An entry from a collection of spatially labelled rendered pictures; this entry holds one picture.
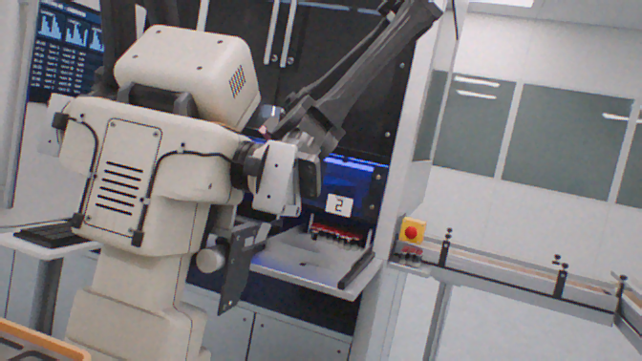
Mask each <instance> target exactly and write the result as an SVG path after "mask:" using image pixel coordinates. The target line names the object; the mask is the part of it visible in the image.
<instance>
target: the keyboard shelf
mask: <svg viewBox="0 0 642 361"><path fill-rule="evenodd" d="M56 223H66V222H64V221H54V222H47V223H34V224H27V225H19V226H13V227H6V228H2V231H3V232H6V233H2V234H0V244H3V245H5V246H8V247H11V248H14V249H16V251H18V250H19V252H22V253H26V254H28V255H31V256H33V257H36V258H39V259H41V260H45V261H49V260H54V259H58V258H59V257H63V256H67V255H72V254H76V253H80V252H85V251H89V250H93V249H98V248H102V244H101V243H98V242H94V241H91V242H87V243H82V244H72V245H68V246H63V247H59V248H54V249H50V248H47V247H44V246H41V245H39V244H34V243H31V242H28V241H25V240H22V239H19V238H16V237H13V232H19V231H20V229H23V228H29V227H36V226H42V225H50V224H56Z"/></svg>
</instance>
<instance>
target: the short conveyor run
mask: <svg viewBox="0 0 642 361"><path fill-rule="evenodd" d="M446 230H447V232H448V234H446V233H445V236H444V237H441V236H438V234H434V233H430V232H426V231H425V235H424V241H423V243H422V244H421V245H418V244H410V243H406V242H403V241H400V240H396V242H395V247H394V252H393V257H392V259H393V258H394V256H397V257H399V254H400V250H401V249H402V247H403V246H408V247H410V248H411V247H412V248H416V249H417V250H418V249H420V250H423V254H422V255H423V256H422V261H421V262H422V263H424V264H427V265H431V266H432V269H431V272H430V275H429V276H432V277H436V278H439V279H442V280H446V281H447V282H449V283H453V284H458V285H461V286H465V287H471V288H474V289H477V290H481V291H485V292H488V293H492V294H496V295H500V296H503V297H506V298H510V299H514V300H517V301H521V302H524V303H529V304H532V305H535V307H539V308H545V309H549V310H552V311H557V312H561V313H563V314H567V315H571V316H574V317H578V318H582V319H586V320H590V321H592V322H596V323H597V324H600V325H603V326H608V327H611V328H612V326H613V322H614V319H615V314H616V311H617V307H618V304H619V301H618V300H619V298H617V297H614V296H613V295H612V294H611V293H610V290H609V289H613V290H615V288H616V283H614V282H610V278H607V277H603V276H599V275H595V274H591V273H586V272H583V271H579V270H575V269H571V268H569V264H566V263H563V264H561V266H559V265H560V263H558V259H560V258H561V256H560V254H554V258H555V261H554V260H552V262H551V263H548V262H544V261H540V260H536V259H531V258H527V257H524V256H520V255H516V254H512V253H508V252H504V251H500V250H496V249H492V248H488V247H484V246H480V245H476V244H470V243H466V242H462V241H457V240H453V239H451V238H452V235H450V232H452V230H453V229H452V227H447V229H446ZM410 248H409V249H410Z"/></svg>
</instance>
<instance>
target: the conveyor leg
mask: <svg viewBox="0 0 642 361"><path fill-rule="evenodd" d="M434 280H437V281H439V289H438V293H437V297H436V302H435V305H434V309H433V314H432V318H431V322H430V328H429V331H428V335H427V340H426V344H425V348H424V353H423V356H422V360H421V361H437V359H438V355H439V347H440V343H441V339H442V335H443V331H444V327H445V322H446V317H447V313H448V309H449V306H450V301H451V297H453V296H452V293H454V290H453V288H455V286H456V287H461V285H458V284H453V283H449V282H447V281H446V280H442V279H439V278H436V277H435V278H434Z"/></svg>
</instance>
